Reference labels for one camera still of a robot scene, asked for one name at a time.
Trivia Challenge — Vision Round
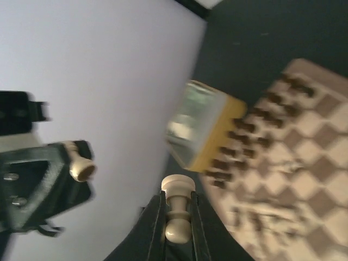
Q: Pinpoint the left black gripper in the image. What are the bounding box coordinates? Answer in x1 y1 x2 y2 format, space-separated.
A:
0 91 92 233

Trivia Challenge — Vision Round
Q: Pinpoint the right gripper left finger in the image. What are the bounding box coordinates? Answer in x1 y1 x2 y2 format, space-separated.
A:
105 191 166 261

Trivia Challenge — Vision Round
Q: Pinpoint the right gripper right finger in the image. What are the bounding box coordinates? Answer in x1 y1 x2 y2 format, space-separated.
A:
191 191 253 261

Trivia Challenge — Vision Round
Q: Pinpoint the white pawn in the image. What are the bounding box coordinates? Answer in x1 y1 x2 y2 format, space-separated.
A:
161 174 196 244

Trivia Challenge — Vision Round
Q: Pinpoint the white piece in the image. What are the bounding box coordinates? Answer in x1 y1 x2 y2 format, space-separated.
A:
63 141 96 182

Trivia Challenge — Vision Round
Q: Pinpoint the white chess pieces pile lower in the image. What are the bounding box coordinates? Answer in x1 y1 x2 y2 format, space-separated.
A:
227 205 303 240

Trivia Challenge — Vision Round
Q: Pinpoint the wooden chess board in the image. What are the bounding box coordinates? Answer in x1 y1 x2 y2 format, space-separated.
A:
201 58 347 260

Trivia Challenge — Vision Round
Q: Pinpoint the dark chess pieces group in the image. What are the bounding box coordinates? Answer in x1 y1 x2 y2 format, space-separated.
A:
204 74 317 190

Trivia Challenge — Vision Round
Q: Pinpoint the gold metal tin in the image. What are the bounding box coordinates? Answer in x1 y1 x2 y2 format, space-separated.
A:
165 80 247 172

